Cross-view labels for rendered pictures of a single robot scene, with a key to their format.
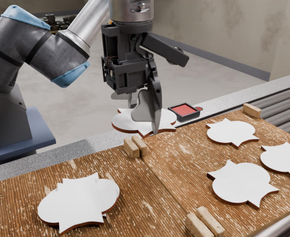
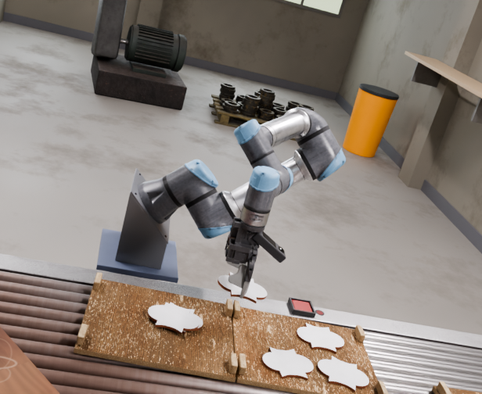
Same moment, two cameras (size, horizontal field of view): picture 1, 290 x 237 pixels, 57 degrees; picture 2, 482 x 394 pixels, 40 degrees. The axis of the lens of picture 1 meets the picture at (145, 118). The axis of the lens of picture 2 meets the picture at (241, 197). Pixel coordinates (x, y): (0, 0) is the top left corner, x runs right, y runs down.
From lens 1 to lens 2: 134 cm
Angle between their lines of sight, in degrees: 19
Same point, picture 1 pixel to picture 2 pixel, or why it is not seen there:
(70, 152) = (184, 291)
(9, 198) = (133, 296)
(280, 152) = (340, 366)
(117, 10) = (243, 215)
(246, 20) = not seen: outside the picture
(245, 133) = (329, 343)
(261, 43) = not seen: outside the picture
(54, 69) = (204, 221)
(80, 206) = (173, 319)
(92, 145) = (203, 294)
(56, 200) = (161, 309)
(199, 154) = (277, 338)
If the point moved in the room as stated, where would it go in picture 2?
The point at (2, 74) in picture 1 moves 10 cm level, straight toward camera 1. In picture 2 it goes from (164, 208) to (163, 221)
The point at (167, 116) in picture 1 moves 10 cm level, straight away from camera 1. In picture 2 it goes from (259, 292) to (275, 281)
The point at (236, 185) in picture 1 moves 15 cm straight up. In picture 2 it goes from (281, 361) to (297, 315)
